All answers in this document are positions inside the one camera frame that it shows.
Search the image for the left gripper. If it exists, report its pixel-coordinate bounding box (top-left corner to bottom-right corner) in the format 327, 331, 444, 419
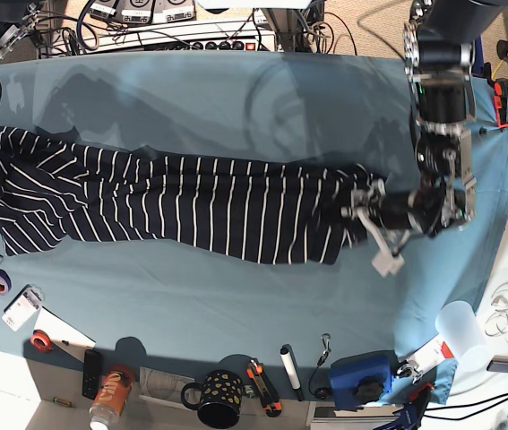
350, 188, 415, 230

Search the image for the navy white striped t-shirt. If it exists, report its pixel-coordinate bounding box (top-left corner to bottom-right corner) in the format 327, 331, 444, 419
0, 127, 383, 264

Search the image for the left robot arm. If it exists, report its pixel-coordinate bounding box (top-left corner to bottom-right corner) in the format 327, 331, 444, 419
348, 1, 503, 237

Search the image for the purple tape roll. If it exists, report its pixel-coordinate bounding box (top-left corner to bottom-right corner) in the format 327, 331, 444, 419
0, 269, 12, 296

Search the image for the translucent plastic cup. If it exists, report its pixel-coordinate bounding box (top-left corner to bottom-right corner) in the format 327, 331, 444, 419
435, 301, 493, 373

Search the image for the white packaged card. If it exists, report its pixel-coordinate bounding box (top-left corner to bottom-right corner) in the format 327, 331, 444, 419
2, 284, 45, 331

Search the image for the white red card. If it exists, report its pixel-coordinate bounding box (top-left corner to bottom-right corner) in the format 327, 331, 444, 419
403, 334, 454, 374

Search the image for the orange black clamp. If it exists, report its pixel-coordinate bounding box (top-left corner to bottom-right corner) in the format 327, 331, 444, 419
493, 78, 508, 129

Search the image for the teal table cloth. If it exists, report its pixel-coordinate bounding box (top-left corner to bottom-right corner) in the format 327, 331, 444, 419
0, 51, 508, 396

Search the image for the white black marker pen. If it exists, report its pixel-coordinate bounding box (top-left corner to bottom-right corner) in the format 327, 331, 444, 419
280, 345, 305, 401

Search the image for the red tape roll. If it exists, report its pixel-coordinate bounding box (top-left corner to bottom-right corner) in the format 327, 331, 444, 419
30, 330, 53, 353

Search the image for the grey small box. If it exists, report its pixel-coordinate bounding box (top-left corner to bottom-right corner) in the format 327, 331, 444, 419
486, 357, 508, 374

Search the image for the white paper sheet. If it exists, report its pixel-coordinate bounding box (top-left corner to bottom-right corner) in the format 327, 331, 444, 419
34, 307, 96, 348

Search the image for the black remote control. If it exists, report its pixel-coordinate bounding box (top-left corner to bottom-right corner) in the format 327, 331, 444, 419
82, 349, 103, 400

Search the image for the orange black utility knife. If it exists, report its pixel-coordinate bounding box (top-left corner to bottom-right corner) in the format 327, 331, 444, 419
246, 358, 282, 417

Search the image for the black mug with yellow leaves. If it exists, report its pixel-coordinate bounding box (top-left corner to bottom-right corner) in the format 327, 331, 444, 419
180, 370, 244, 429

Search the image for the orange drink bottle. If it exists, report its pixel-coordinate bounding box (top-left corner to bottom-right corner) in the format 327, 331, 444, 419
90, 365, 135, 430

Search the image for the black lanyard with clip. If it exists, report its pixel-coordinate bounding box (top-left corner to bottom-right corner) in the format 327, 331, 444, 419
308, 334, 331, 401

